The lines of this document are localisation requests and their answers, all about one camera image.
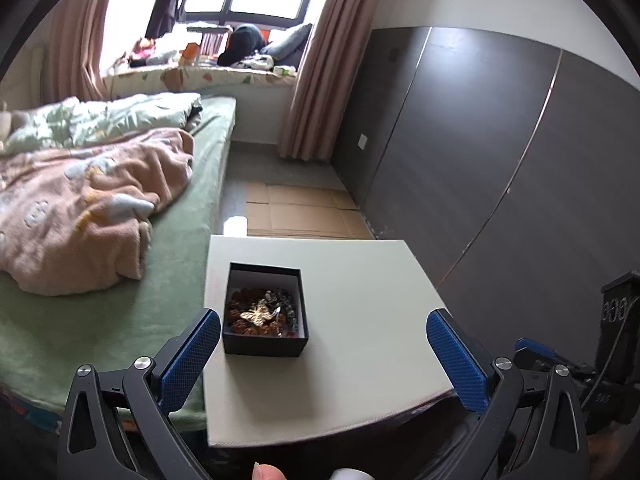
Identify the black bag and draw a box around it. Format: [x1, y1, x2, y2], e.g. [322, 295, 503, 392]
[217, 24, 268, 66]

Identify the green floral quilt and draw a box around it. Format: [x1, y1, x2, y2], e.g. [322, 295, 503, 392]
[0, 92, 203, 153]

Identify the pink fleece blanket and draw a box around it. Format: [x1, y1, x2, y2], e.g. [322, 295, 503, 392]
[0, 127, 196, 296]

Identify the flattened cardboard sheet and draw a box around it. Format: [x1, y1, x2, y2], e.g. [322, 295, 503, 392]
[245, 182, 376, 238]

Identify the pink curtain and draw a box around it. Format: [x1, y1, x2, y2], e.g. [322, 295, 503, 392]
[42, 0, 133, 103]
[277, 0, 391, 163]

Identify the printed window seat cushion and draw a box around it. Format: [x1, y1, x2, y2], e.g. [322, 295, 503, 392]
[102, 65, 298, 101]

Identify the grey cushion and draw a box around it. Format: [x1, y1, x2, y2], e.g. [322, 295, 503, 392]
[260, 22, 313, 61]

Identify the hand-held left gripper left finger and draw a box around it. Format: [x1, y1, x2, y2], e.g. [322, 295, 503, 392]
[56, 308, 222, 480]

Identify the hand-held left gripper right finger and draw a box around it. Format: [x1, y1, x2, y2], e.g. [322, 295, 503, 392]
[425, 308, 591, 480]

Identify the black jewelry box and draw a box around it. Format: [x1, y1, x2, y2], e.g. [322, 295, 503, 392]
[222, 261, 310, 359]

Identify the bed with green sheet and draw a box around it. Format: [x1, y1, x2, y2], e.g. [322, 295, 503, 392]
[0, 95, 237, 433]

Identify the orange seed bead bracelet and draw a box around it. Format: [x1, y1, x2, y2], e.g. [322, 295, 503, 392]
[225, 287, 301, 336]

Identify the silver metal bracelet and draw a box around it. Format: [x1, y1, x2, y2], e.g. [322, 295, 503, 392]
[262, 290, 298, 311]

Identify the beige plush toy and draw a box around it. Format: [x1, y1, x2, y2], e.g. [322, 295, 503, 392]
[0, 102, 31, 143]

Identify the pink plush toy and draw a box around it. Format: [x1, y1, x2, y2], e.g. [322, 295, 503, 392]
[129, 40, 152, 67]

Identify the dark and green bead bracelet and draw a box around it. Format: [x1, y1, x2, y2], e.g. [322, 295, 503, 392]
[280, 304, 302, 335]

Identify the gold butterfly brooch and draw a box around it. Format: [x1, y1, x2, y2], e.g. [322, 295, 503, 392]
[240, 302, 281, 328]

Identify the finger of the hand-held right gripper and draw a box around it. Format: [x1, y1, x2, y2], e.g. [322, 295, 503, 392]
[514, 338, 601, 387]

